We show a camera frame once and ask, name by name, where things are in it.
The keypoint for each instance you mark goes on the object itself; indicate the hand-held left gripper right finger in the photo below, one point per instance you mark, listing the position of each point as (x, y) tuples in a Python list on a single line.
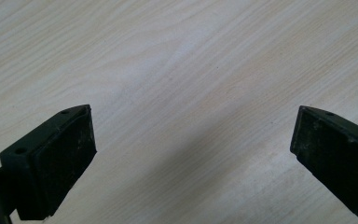
[(338, 161)]

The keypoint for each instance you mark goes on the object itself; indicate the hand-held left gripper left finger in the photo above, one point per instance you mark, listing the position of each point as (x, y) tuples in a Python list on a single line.
[(52, 165)]

